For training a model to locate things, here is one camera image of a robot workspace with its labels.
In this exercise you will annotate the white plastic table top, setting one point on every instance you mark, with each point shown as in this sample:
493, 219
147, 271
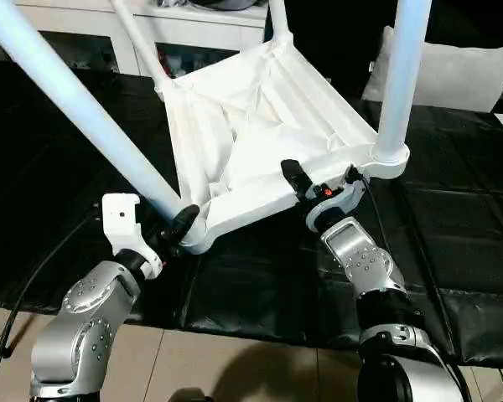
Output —
276, 125

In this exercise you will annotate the white plastic table leg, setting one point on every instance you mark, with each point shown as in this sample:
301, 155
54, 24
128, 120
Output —
142, 46
75, 96
402, 84
278, 21

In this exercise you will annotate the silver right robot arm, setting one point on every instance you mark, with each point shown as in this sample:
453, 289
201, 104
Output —
369, 268

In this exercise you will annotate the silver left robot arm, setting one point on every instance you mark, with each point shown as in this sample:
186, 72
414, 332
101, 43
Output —
84, 326

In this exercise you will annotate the black table mat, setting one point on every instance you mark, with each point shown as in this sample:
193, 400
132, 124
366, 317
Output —
444, 188

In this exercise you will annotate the white glass-door cabinet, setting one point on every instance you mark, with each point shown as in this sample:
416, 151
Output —
193, 29

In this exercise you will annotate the grey cushion with metal fittings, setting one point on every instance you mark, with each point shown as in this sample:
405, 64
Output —
457, 75

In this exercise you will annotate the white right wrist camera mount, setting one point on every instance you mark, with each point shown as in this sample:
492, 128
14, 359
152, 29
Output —
343, 201

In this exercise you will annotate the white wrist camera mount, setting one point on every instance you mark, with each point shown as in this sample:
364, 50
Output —
343, 201
121, 222

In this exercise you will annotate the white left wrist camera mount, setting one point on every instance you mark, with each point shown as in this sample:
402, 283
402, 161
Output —
121, 222

